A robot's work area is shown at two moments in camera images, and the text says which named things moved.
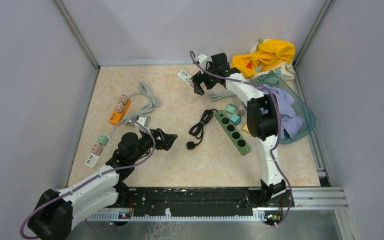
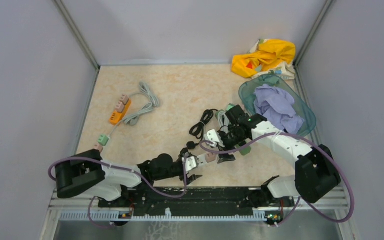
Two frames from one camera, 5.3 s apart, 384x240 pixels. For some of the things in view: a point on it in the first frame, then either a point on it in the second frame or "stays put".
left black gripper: [168, 139] to [192, 177]
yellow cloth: [271, 53] stays put
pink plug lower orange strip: [119, 107] stays put
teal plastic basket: [301, 109] stays put
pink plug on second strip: [97, 149] stays put
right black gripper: [197, 79] to [225, 157]
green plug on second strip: [103, 140] stays put
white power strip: [185, 76] to [201, 160]
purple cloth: [290, 120] stays put
